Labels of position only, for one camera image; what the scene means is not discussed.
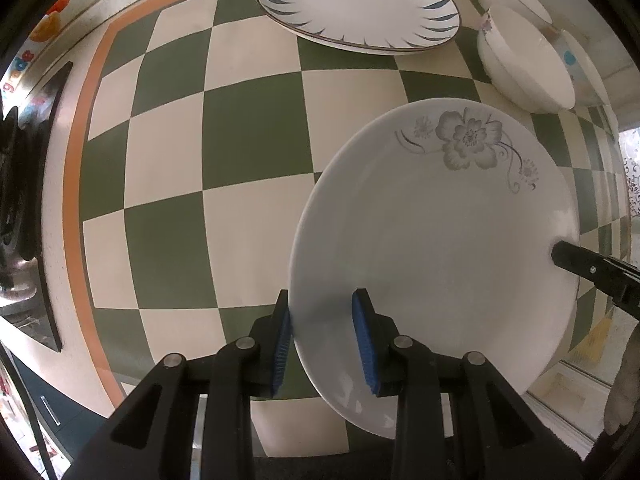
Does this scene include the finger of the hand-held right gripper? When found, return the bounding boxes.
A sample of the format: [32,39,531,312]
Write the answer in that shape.
[550,240,640,318]

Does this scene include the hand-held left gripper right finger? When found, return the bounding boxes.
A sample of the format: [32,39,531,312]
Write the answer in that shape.
[351,288,583,480]

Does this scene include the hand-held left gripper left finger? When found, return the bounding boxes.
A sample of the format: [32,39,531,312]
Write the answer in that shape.
[65,289,292,480]

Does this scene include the white plate grey floral print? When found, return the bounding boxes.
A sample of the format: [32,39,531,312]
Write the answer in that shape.
[289,100,581,438]

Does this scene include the white bowl blue dots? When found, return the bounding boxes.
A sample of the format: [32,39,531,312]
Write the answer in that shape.
[550,29,612,108]

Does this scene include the white bowl small floral print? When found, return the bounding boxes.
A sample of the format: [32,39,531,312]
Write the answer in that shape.
[476,5,577,114]

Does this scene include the white plate blue leaf pattern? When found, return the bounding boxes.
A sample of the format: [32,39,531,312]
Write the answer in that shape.
[255,0,461,53]

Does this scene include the white lace curtain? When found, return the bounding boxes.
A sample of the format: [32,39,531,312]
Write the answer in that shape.
[619,129,640,218]

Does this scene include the green white checkered tablecloth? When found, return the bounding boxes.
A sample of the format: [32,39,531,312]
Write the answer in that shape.
[62,0,631,461]

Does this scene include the dark blue cabinet drawer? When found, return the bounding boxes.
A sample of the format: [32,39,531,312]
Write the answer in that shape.
[12,350,103,466]

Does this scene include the black gas stove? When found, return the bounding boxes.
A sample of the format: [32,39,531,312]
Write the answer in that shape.
[0,60,73,353]

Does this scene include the colourful wall stickers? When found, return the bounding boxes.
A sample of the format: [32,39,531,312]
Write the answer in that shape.
[0,0,73,111]

